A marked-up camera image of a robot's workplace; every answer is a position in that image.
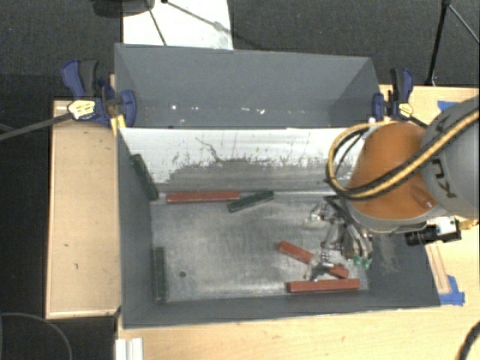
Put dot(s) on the pale wood flat board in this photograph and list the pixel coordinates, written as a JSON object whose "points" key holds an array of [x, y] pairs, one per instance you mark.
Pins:
{"points": [[84, 216]]}

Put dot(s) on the dark green flat block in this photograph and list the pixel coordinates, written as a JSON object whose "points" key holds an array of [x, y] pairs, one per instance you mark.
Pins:
{"points": [[144, 178], [250, 201], [159, 274]]}

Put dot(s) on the grey metal bin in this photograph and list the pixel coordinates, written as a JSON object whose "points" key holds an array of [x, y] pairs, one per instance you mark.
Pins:
{"points": [[240, 238]]}

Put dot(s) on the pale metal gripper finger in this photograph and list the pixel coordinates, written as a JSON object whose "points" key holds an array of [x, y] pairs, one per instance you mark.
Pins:
{"points": [[318, 211], [322, 263]]}

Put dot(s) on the red-brown flat block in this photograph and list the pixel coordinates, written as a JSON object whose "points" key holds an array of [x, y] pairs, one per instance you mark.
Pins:
{"points": [[322, 286], [202, 197], [296, 251]]}

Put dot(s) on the black cylinder on white bracket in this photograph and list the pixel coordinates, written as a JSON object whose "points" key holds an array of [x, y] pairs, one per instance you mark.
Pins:
{"points": [[431, 233]]}

